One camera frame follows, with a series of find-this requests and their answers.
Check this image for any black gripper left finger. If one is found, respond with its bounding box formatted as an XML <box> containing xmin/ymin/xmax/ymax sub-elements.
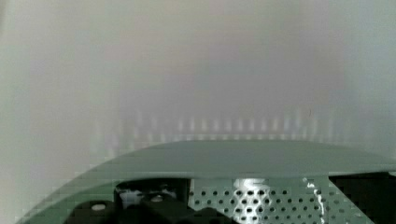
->
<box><xmin>113</xmin><ymin>178</ymin><xmax>191</xmax><ymax>210</ymax></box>

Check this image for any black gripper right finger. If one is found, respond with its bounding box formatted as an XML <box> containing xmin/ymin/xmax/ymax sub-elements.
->
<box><xmin>330</xmin><ymin>172</ymin><xmax>396</xmax><ymax>224</ymax></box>

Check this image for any green oval strainer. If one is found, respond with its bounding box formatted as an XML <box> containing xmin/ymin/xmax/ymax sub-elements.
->
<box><xmin>17</xmin><ymin>140</ymin><xmax>395</xmax><ymax>224</ymax></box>

